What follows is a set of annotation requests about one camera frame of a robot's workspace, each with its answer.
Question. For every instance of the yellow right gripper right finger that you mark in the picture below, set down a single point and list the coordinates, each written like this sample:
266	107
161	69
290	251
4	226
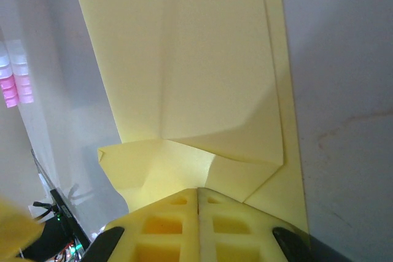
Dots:
208	222

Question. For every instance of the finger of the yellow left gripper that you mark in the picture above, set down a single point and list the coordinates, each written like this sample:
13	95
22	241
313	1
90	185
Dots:
15	228

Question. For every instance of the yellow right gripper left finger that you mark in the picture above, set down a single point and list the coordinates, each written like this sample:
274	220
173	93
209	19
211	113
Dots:
187	222

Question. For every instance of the yellow paper sheet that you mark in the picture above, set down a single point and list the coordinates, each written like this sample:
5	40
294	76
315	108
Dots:
199	59

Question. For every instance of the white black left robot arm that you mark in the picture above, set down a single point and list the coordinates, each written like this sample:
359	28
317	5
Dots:
49	243

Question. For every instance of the aluminium mounting rail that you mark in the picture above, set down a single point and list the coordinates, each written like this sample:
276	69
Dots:
41	171

